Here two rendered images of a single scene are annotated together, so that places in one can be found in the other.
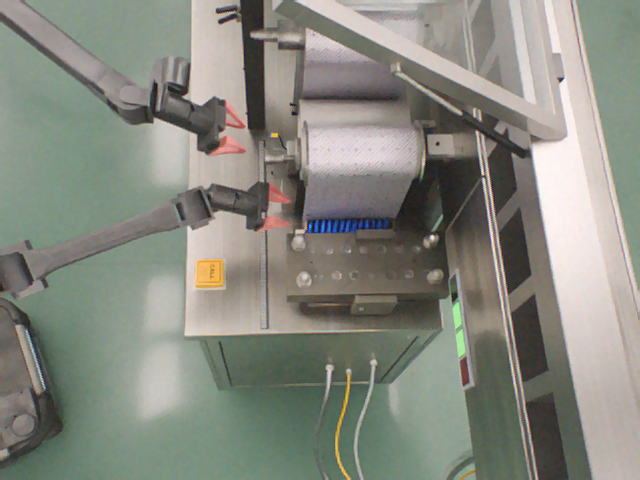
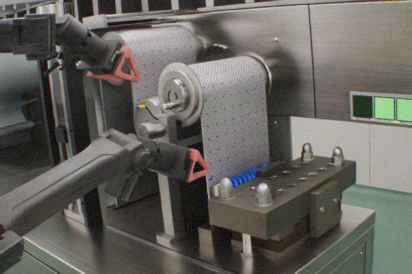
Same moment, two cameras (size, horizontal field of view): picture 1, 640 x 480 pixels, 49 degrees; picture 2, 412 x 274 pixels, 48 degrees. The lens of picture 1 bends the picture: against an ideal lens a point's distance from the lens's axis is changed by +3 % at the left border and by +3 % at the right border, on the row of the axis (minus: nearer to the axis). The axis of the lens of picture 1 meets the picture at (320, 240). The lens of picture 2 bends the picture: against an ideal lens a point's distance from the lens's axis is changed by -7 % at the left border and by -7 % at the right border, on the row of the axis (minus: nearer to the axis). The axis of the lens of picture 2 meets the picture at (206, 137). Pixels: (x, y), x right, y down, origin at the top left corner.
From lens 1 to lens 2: 136 cm
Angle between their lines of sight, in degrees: 59
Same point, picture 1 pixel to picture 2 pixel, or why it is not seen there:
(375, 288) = (315, 181)
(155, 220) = (99, 150)
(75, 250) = (34, 188)
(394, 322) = (347, 226)
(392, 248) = (291, 169)
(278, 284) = (237, 264)
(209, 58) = not seen: hidden behind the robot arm
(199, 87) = not seen: hidden behind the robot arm
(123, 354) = not seen: outside the picture
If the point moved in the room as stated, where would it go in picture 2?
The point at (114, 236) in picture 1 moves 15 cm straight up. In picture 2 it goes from (68, 169) to (55, 72)
